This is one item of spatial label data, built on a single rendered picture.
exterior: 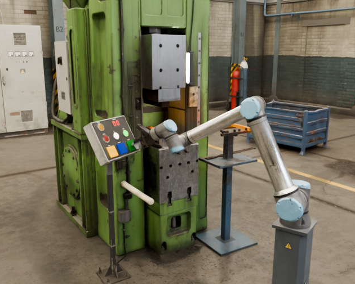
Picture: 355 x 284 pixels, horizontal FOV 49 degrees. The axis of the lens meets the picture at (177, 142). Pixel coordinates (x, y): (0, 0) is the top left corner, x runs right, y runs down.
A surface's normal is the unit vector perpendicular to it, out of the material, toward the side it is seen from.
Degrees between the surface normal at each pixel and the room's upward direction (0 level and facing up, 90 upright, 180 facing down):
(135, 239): 90
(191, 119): 90
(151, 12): 90
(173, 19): 90
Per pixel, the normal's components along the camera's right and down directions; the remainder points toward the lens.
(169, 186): 0.55, 0.20
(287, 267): -0.57, 0.19
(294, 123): -0.75, 0.15
